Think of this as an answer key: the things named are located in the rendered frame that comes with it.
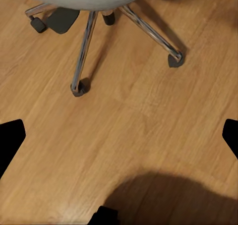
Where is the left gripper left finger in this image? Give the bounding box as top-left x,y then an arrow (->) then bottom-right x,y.
0,119 -> 26,178

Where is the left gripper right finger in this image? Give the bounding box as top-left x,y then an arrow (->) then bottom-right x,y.
222,119 -> 238,159

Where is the swivel chair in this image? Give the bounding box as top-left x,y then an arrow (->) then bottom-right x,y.
25,0 -> 183,97

